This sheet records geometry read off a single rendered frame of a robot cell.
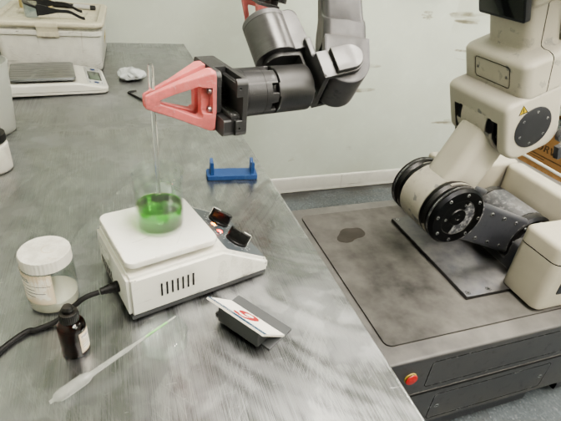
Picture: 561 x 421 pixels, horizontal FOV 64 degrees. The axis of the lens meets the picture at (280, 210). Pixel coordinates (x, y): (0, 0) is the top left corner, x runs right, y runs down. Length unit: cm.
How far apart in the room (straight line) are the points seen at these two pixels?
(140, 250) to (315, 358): 25
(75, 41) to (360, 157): 152
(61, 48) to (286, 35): 107
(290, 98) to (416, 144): 212
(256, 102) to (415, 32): 189
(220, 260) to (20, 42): 114
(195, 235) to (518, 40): 89
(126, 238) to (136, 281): 6
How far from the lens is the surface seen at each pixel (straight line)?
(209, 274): 60
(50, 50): 159
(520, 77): 119
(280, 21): 61
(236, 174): 90
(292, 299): 63
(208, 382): 54
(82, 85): 136
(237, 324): 56
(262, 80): 54
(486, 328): 130
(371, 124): 243
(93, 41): 156
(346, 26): 62
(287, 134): 224
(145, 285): 57
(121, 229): 61
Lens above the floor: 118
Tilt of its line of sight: 32 degrees down
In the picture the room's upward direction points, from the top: 6 degrees clockwise
